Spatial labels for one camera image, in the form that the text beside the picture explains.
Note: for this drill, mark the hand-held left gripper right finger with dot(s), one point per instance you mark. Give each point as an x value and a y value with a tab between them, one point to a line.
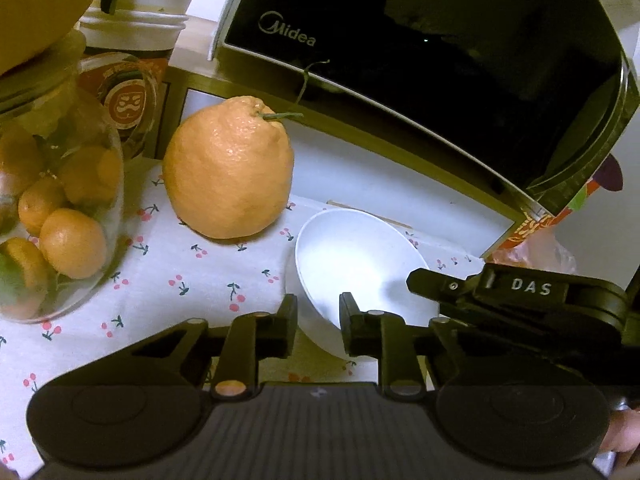
350	321

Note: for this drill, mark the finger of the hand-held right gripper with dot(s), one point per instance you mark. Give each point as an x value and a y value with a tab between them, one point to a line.
440	286

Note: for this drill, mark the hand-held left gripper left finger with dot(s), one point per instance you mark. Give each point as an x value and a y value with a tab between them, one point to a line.
287	321

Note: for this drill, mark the white bowl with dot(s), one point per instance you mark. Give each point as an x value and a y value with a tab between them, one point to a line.
350	260

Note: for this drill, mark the person's right hand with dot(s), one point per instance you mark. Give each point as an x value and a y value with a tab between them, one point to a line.
622	435

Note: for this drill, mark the plastic bag of oranges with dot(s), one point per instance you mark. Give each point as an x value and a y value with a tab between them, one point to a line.
550	255

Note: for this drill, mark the red carton box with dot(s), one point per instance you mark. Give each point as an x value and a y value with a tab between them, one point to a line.
595	185

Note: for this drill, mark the cherry print tablecloth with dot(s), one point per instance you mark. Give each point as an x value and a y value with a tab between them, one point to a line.
165	270

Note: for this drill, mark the large orange citrus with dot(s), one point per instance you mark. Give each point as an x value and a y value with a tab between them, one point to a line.
225	170

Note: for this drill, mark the beige microwave shelf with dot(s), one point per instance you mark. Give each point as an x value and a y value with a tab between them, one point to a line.
350	132

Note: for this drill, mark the mandarins in glass jar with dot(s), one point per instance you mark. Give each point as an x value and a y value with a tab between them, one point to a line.
72	245

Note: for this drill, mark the black microwave oven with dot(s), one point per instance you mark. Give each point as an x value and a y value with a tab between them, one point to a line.
425	35

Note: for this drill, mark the printed orange paper cup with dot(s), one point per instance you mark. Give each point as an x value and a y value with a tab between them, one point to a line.
127	105

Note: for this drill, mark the glass jar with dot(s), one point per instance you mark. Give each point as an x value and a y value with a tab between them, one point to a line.
92	77

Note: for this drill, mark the stack of white paper cups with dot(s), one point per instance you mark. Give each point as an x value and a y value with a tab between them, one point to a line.
140	25

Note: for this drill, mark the large citrus with leaves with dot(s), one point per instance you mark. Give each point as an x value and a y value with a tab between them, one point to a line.
40	0

